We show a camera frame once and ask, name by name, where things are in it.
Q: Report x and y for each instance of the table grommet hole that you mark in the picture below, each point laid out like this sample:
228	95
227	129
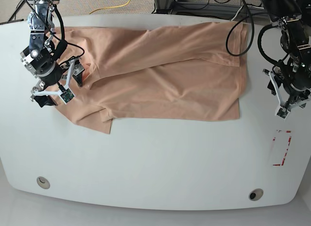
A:
256	194
43	182

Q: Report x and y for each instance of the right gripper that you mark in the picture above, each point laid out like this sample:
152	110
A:
52	84

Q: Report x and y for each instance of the left table grommet hole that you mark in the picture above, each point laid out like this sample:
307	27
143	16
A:
43	182

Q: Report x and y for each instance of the right table grommet hole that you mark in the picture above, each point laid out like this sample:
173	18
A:
256	194

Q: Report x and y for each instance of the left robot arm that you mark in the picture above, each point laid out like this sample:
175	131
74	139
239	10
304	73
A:
290	77

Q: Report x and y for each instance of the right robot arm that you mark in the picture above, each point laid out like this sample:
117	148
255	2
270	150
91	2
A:
47	44

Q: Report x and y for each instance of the red tape rectangle marking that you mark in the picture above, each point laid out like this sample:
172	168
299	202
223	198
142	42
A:
280	146

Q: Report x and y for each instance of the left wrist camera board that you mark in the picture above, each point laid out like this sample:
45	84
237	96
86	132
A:
282	112

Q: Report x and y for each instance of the aluminium frame stand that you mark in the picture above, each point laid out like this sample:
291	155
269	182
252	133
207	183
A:
208	9

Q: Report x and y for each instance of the peach t-shirt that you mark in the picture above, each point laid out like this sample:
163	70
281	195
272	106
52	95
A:
173	72

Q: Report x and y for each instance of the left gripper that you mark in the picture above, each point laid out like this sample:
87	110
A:
297	98

